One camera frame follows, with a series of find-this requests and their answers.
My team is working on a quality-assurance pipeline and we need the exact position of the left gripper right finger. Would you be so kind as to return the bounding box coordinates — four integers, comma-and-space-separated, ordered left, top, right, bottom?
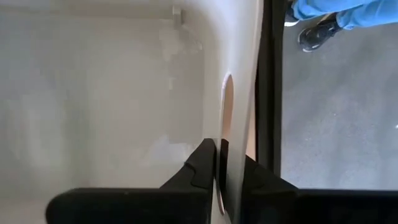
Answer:
217, 138, 398, 224

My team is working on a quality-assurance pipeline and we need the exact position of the black metal table frame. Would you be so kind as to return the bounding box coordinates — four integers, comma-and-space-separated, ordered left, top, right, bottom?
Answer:
255, 0, 285, 187

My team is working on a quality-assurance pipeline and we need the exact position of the grey plastic bin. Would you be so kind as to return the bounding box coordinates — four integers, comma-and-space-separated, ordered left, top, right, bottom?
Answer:
0, 0, 265, 224

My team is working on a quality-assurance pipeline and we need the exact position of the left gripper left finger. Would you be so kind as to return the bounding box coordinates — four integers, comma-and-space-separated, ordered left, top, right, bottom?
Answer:
45, 138, 217, 224

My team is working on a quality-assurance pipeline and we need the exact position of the person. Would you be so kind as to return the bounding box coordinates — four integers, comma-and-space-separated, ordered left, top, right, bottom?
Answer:
284, 0, 398, 53

